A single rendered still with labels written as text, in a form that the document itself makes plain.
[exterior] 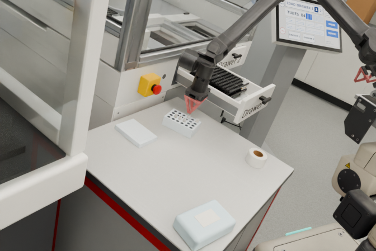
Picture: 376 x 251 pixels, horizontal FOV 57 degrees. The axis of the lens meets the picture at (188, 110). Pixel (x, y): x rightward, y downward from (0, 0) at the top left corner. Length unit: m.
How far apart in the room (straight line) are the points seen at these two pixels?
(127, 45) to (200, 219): 0.60
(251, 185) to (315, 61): 3.25
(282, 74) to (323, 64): 1.91
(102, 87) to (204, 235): 0.66
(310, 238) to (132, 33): 1.31
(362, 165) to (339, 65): 2.85
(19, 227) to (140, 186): 0.32
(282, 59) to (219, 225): 1.60
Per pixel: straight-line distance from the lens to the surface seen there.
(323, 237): 1.98
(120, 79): 1.23
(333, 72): 4.32
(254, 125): 2.58
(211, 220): 0.96
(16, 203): 0.83
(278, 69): 2.40
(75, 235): 1.31
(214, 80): 1.47
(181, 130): 1.30
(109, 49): 1.24
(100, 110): 1.35
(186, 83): 1.47
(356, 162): 1.54
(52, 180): 0.85
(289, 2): 2.30
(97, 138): 1.19
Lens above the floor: 1.47
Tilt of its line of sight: 29 degrees down
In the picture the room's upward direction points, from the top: 18 degrees clockwise
